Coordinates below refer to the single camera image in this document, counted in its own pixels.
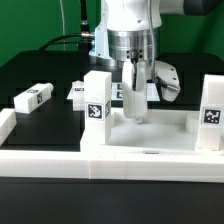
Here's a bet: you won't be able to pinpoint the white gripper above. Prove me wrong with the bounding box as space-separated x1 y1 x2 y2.
122 61 147 123

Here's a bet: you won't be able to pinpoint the white desk tabletop tray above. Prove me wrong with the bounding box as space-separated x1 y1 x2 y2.
80 108 224 156

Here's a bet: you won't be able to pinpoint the white marker sheet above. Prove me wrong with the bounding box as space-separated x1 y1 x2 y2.
67 81 160 102

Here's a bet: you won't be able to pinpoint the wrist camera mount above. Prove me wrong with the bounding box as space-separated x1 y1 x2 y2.
156 61 180 102

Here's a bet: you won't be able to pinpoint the black cables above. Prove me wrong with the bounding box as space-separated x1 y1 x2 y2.
39 0 96 52

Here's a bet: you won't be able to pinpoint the white thin cable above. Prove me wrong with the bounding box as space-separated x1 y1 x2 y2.
59 0 66 52

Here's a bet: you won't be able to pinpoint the white U-shaped fence frame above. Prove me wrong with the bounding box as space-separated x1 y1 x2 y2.
0 108 224 184

